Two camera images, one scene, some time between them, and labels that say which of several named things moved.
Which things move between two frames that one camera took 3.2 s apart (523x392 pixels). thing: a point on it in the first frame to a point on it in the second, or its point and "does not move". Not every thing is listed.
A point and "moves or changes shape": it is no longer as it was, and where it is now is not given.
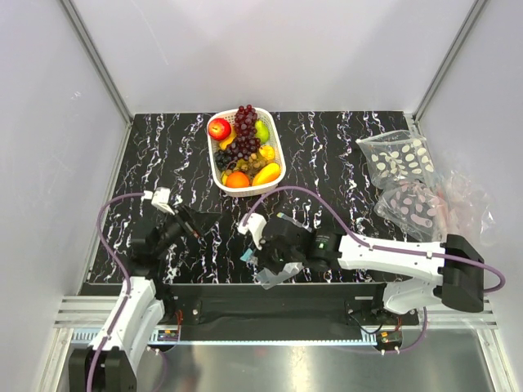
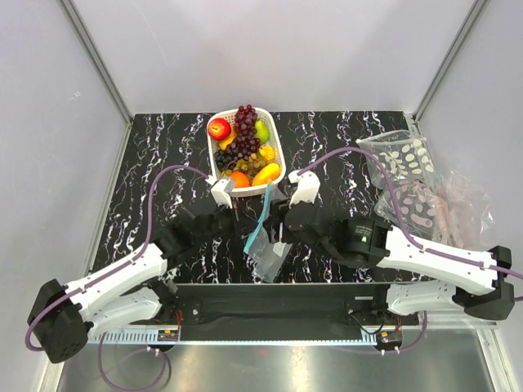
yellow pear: x=267 y=152 does not move
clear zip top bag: x=267 y=278 moves or changes shape
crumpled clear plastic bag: x=464 y=208 does not move
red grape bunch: x=246 y=142 does not move
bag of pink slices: x=415 y=208 does not move
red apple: x=219 y=129 does not move
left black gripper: x=193 y=223 to x=234 y=234
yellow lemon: x=224 y=144 does not move
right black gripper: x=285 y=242 to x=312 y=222
